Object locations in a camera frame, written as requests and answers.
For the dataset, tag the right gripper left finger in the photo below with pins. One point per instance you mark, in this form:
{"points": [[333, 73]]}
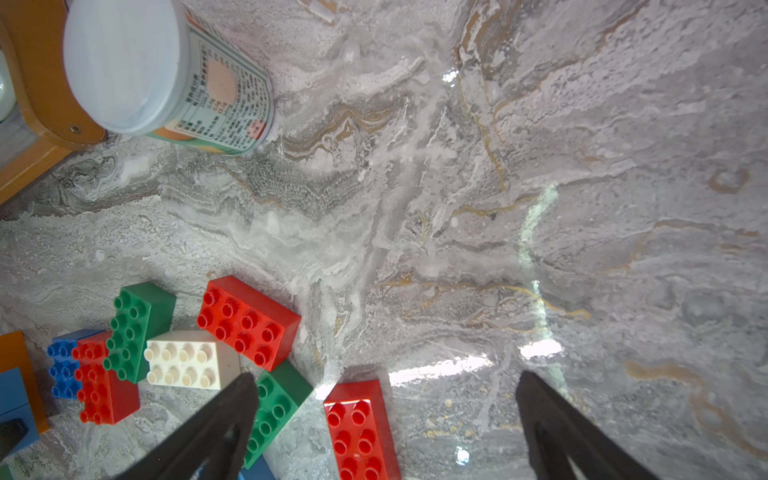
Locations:
{"points": [[211, 444]]}

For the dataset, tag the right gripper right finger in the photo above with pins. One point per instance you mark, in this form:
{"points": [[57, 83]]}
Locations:
{"points": [[559, 437]]}

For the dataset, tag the light blue brick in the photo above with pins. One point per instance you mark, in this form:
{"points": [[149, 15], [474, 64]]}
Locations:
{"points": [[18, 426], [258, 471]]}

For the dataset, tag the green brick lower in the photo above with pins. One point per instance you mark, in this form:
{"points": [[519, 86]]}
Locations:
{"points": [[280, 394]]}

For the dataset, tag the green brick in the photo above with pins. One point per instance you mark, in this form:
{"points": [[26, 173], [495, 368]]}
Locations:
{"points": [[143, 311], [280, 394]]}

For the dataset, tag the white brick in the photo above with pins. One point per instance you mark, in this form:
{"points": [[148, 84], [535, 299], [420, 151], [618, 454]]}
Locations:
{"points": [[191, 359]]}

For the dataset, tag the red brick centre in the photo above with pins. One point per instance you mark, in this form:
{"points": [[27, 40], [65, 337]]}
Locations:
{"points": [[105, 398]]}

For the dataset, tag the red brick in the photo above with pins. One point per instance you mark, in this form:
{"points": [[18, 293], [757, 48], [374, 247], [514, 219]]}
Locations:
{"points": [[360, 432], [105, 398], [254, 325]]}

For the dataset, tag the red brick upper right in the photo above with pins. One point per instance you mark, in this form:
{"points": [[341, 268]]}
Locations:
{"points": [[254, 325]]}

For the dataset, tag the red brick far right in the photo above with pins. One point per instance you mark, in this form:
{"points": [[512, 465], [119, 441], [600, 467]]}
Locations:
{"points": [[360, 432]]}

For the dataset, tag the green brick upper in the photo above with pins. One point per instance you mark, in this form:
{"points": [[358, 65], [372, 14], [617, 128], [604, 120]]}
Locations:
{"points": [[143, 311]]}

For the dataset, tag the dark blue brick upper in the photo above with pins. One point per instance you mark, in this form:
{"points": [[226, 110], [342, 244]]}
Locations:
{"points": [[68, 353]]}

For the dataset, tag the wooden three-tier shelf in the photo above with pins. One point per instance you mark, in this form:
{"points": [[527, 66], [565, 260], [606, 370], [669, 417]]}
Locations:
{"points": [[45, 123]]}

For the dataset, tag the white lid green can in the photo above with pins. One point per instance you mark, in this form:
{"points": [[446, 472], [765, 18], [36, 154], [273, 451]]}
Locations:
{"points": [[158, 69]]}

